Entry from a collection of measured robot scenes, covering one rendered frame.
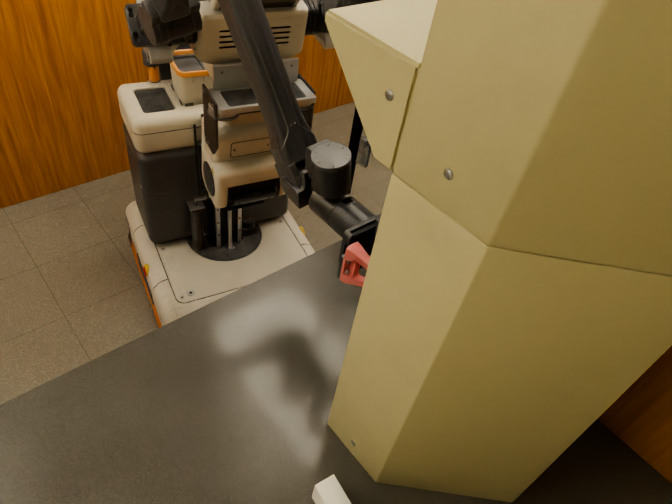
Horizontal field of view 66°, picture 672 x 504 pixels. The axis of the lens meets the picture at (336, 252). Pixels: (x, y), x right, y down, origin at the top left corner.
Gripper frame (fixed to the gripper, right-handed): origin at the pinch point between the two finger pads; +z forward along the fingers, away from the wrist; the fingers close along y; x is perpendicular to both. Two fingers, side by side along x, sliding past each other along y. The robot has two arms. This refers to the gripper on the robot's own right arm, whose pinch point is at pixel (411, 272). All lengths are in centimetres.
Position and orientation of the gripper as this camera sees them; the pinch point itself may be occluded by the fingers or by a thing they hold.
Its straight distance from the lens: 71.9
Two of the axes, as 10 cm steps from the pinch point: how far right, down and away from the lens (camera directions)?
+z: 6.3, 6.0, -4.9
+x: -1.3, 7.1, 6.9
